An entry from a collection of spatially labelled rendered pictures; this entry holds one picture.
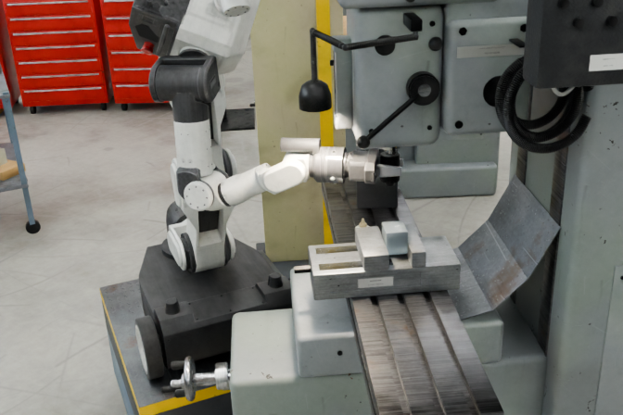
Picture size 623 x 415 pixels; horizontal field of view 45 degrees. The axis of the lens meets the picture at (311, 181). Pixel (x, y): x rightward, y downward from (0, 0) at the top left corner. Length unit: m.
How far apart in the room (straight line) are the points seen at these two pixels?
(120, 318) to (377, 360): 1.46
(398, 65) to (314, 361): 0.73
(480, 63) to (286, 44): 1.90
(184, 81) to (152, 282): 1.04
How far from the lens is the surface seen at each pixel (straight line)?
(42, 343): 3.59
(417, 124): 1.68
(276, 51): 3.46
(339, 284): 1.78
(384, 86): 1.64
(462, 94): 1.66
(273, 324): 2.08
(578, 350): 1.92
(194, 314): 2.47
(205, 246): 2.54
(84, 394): 3.22
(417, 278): 1.80
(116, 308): 2.94
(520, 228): 1.96
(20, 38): 6.66
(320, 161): 1.79
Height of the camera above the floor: 1.92
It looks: 23 degrees down
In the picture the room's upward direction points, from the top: 2 degrees counter-clockwise
